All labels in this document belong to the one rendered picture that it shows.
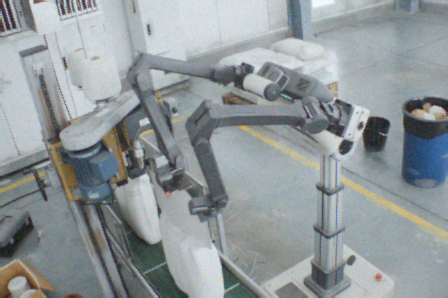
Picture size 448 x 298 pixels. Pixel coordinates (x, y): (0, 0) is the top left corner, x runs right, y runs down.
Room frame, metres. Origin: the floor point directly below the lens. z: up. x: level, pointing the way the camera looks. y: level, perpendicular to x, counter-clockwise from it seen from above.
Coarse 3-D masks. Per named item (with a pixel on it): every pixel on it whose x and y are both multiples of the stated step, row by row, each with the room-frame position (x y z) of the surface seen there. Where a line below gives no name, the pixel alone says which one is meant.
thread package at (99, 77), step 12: (84, 60) 1.79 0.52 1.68; (96, 60) 1.74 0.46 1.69; (108, 60) 1.72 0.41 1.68; (84, 72) 1.69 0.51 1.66; (96, 72) 1.68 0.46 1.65; (108, 72) 1.71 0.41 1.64; (84, 84) 1.70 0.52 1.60; (96, 84) 1.68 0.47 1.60; (108, 84) 1.70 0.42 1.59; (120, 84) 1.76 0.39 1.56; (84, 96) 1.73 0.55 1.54; (96, 96) 1.68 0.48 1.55; (108, 96) 1.69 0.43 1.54
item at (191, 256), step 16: (160, 192) 1.81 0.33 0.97; (176, 192) 1.75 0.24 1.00; (176, 208) 1.64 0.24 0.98; (160, 224) 1.78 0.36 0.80; (176, 224) 1.66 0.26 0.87; (192, 224) 1.57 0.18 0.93; (176, 240) 1.63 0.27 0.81; (192, 240) 1.57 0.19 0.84; (208, 240) 1.49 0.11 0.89; (176, 256) 1.62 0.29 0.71; (192, 256) 1.52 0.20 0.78; (208, 256) 1.54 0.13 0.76; (176, 272) 1.68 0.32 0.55; (192, 272) 1.53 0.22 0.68; (208, 272) 1.52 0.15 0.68; (192, 288) 1.53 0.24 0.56; (208, 288) 1.51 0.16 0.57
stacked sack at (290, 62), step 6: (276, 54) 4.90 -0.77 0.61; (282, 54) 4.88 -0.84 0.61; (258, 60) 4.73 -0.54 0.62; (264, 60) 4.70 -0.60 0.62; (270, 60) 4.66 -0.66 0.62; (276, 60) 4.66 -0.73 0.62; (282, 60) 4.67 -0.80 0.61; (288, 60) 4.64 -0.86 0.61; (294, 60) 4.65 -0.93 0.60; (300, 60) 4.67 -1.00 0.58; (258, 66) 4.55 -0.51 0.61; (288, 66) 4.55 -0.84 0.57; (294, 66) 4.59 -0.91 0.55; (300, 66) 4.64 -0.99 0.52
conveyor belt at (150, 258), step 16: (112, 192) 2.80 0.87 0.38; (112, 208) 2.59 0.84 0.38; (160, 208) 2.52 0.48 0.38; (128, 224) 2.37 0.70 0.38; (128, 240) 2.20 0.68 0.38; (160, 240) 2.17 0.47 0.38; (144, 256) 2.03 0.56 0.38; (160, 256) 2.01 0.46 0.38; (144, 272) 1.88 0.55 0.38; (160, 272) 1.87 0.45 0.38; (224, 272) 1.81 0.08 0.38; (160, 288) 1.74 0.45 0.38; (176, 288) 1.72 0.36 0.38; (224, 288) 1.68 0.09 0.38; (240, 288) 1.66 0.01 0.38
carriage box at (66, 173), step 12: (72, 120) 2.00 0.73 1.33; (108, 132) 1.87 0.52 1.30; (48, 144) 1.78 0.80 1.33; (60, 144) 1.76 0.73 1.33; (108, 144) 1.87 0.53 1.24; (60, 156) 1.75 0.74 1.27; (120, 156) 1.89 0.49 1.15; (60, 168) 1.73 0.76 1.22; (72, 168) 1.76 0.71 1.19; (120, 168) 1.88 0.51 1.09; (72, 180) 1.76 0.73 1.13; (120, 180) 1.87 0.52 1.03; (72, 192) 1.74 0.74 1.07
